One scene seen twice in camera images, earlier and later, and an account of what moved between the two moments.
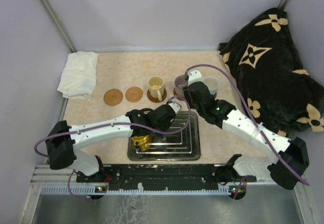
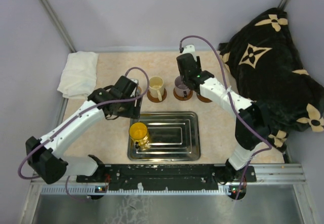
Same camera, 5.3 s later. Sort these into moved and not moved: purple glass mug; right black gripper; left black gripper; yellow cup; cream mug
Moved: left black gripper; right black gripper
Not moved: purple glass mug; cream mug; yellow cup
